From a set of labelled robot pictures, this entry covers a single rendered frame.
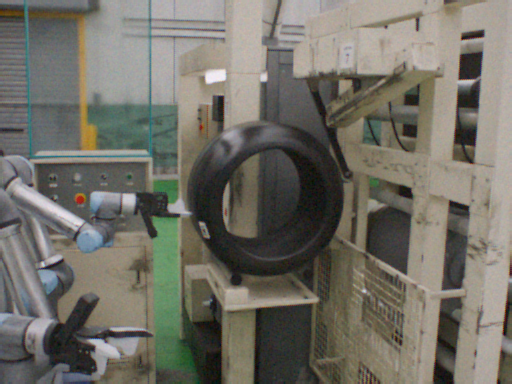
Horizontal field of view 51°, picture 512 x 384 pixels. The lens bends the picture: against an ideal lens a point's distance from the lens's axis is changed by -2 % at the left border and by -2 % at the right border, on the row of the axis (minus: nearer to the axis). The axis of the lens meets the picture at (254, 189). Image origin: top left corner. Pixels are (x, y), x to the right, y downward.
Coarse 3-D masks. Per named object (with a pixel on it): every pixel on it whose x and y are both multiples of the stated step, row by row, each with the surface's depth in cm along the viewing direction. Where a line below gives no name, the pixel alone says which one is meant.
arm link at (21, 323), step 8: (0, 320) 114; (8, 320) 114; (16, 320) 114; (24, 320) 114; (32, 320) 114; (0, 328) 113; (8, 328) 113; (16, 328) 112; (24, 328) 112; (0, 336) 113; (8, 336) 112; (16, 336) 112; (24, 336) 111; (0, 344) 113; (8, 344) 112; (16, 344) 112; (24, 344) 111; (0, 352) 113; (8, 352) 113; (16, 352) 113; (24, 352) 113
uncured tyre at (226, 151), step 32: (256, 128) 192; (288, 128) 195; (224, 160) 188; (320, 160) 197; (192, 192) 196; (320, 192) 225; (224, 224) 190; (288, 224) 227; (320, 224) 203; (224, 256) 195; (256, 256) 196; (288, 256) 199
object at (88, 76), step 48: (48, 0) 234; (96, 0) 239; (144, 0) 245; (48, 48) 237; (96, 48) 242; (144, 48) 248; (48, 96) 240; (96, 96) 246; (144, 96) 252; (48, 144) 244; (96, 144) 249; (144, 144) 255
